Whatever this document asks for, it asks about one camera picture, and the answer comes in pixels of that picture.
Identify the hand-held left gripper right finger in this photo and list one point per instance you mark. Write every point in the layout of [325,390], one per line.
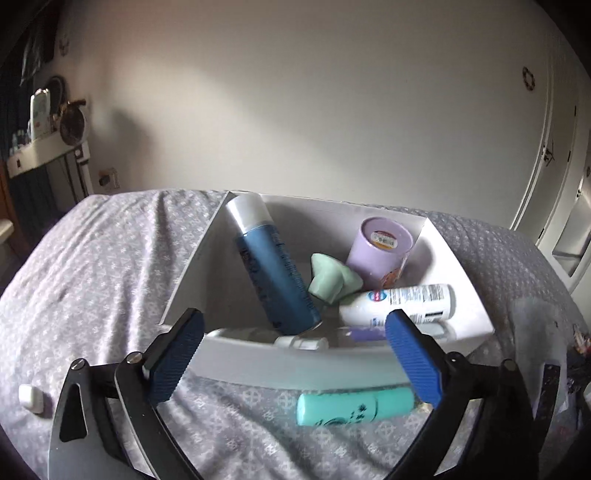
[415,360]

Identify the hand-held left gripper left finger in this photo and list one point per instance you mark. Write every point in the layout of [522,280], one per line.
[173,364]

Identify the small white bottle blue label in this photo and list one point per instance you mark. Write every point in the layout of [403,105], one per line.
[406,300]

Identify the white container box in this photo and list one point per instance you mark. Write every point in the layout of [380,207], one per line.
[258,364]

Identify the teal tube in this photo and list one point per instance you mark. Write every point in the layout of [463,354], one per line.
[341,408]

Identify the purple cup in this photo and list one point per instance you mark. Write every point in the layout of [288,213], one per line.
[374,263]

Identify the clear bottle with white label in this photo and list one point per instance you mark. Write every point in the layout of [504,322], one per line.
[300,342]

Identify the green funnel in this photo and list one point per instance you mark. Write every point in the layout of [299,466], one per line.
[328,281]

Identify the blue spray can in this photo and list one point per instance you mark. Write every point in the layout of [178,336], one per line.
[272,267]

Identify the grey fuzzy cloth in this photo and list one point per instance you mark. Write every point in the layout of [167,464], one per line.
[531,323]

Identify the white earbud case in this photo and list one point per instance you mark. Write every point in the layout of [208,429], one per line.
[31,398]

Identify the white door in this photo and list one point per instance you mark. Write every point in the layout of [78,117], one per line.
[558,194]

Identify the small round fan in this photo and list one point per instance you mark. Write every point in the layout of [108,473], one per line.
[73,123]

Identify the white appliance on shelf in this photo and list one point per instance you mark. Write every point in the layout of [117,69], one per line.
[40,113]

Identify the wall socket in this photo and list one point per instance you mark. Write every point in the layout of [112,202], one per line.
[110,179]

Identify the white wall shelf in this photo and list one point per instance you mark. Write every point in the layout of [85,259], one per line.
[41,154]

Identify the round wall decoration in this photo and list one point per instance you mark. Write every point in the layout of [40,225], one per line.
[528,78]

